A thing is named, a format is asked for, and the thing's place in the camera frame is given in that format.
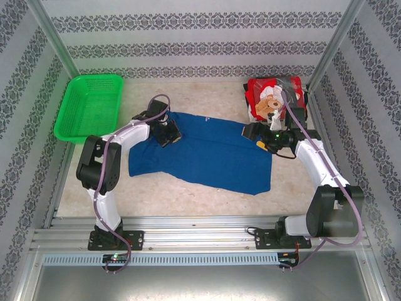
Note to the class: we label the blue printed t-shirt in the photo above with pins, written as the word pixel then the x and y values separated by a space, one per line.
pixel 213 156

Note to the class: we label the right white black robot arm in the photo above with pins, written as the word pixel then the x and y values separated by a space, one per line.
pixel 313 163

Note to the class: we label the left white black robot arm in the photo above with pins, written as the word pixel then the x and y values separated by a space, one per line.
pixel 108 213

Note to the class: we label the folded teddy bear print t-shirt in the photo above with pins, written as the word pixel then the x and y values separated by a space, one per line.
pixel 269 94

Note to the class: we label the green plastic basket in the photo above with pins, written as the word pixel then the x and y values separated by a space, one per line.
pixel 89 106

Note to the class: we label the grey metal shelf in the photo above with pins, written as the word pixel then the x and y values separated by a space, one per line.
pixel 200 282

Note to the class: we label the aluminium side frame rail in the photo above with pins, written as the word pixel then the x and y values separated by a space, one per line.
pixel 58 191
pixel 320 116

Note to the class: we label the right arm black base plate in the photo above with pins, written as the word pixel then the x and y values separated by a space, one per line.
pixel 263 239

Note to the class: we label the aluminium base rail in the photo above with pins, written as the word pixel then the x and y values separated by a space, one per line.
pixel 194 232

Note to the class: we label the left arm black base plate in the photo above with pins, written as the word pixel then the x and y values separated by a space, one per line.
pixel 134 238

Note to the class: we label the aluminium frame post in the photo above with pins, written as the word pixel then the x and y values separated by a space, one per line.
pixel 53 40
pixel 335 47

